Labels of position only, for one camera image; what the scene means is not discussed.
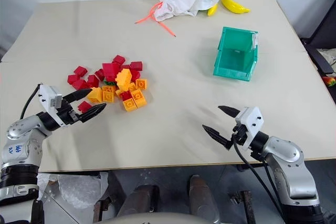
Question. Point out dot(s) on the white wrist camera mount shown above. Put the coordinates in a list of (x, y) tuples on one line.
[(48, 95), (250, 121)]

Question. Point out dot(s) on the black chair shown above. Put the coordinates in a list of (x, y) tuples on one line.
[(321, 40)]

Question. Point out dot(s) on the red plastic building brick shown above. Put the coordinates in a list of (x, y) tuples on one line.
[(110, 70)]

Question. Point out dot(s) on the dark rounded shape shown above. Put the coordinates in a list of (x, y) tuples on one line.
[(139, 200), (203, 197)]

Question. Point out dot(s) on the dark metal bracket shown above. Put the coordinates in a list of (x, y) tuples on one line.
[(101, 211), (245, 205)]

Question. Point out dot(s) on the small yellow toy banana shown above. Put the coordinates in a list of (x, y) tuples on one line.
[(212, 10)]

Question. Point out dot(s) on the clear plastic bag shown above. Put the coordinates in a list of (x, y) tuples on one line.
[(76, 187)]

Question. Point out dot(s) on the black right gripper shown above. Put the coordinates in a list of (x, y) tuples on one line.
[(240, 134)]

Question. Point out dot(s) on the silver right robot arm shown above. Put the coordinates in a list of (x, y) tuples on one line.
[(291, 166)]

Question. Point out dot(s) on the patterned cushion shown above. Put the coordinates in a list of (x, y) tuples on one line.
[(328, 56)]

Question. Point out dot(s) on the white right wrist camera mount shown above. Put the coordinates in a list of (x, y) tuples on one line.
[(250, 121)]

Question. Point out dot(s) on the yellow plastic toy brick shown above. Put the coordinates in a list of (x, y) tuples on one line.
[(95, 95), (132, 86), (129, 105), (118, 93), (138, 98), (109, 94), (141, 84)]

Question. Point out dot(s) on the orange and green toy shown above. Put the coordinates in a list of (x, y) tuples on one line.
[(330, 81)]

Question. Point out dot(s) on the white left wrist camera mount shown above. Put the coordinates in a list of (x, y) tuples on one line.
[(48, 95)]

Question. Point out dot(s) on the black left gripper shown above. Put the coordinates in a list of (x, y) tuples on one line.
[(67, 115)]

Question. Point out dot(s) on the green plastic toy brick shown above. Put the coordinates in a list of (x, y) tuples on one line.
[(109, 83)]

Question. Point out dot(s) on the yellow plastic building brick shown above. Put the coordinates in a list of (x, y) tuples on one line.
[(124, 78)]

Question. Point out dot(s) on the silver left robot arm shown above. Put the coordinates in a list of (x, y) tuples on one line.
[(18, 153)]

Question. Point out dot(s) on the large yellow toy banana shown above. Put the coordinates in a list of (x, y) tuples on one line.
[(233, 5)]

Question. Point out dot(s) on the teal plastic bin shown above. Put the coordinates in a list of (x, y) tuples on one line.
[(236, 58)]

